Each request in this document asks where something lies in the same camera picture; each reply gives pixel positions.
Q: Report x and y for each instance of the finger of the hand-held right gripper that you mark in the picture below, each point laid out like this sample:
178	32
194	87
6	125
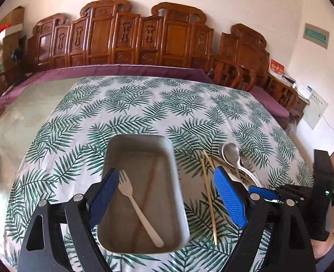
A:
264	194
293	192

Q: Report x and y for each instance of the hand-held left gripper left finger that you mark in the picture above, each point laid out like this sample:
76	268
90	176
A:
104	195

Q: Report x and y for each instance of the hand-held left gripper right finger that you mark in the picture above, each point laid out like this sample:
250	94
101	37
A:
230	198

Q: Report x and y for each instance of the bamboo chopstick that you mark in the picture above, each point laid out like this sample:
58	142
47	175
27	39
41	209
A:
209	204

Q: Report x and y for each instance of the white plastic spoon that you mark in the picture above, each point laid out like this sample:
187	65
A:
250	174

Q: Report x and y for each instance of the white plastic fork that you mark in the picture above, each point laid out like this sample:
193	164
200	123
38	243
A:
138	206

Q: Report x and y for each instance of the dark wooden chopstick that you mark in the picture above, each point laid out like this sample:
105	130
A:
147	195

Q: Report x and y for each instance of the metal spoon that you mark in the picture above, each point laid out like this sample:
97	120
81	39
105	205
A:
231	154

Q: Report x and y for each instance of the rectangular metal tray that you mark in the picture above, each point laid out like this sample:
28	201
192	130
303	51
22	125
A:
144	153

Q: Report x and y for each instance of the person's right forearm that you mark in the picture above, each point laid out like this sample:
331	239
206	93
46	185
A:
324	246

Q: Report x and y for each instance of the white and blue box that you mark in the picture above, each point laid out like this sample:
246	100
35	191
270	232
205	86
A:
305	90

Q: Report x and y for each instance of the leaf print tablecloth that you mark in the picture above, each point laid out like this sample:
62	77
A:
144	110

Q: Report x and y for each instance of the wooden armchair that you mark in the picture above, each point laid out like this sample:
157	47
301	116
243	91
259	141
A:
229	72
281	93

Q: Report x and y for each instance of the red gift box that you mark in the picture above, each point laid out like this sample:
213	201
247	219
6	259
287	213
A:
277	67

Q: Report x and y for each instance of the purple cloth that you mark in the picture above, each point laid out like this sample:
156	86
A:
144	69

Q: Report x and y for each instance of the short carved wooden bench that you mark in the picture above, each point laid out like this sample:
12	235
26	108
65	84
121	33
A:
246	51

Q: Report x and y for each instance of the long carved wooden bench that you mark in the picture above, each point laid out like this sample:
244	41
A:
127	39

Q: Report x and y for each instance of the dark standing fan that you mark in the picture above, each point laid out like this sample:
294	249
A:
16	55

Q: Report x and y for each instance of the brown cardboard box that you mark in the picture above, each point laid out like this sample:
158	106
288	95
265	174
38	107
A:
12	15

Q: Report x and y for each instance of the white wall panel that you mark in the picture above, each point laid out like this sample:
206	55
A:
315	109

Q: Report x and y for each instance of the green wall sign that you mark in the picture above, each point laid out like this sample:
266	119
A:
315	35

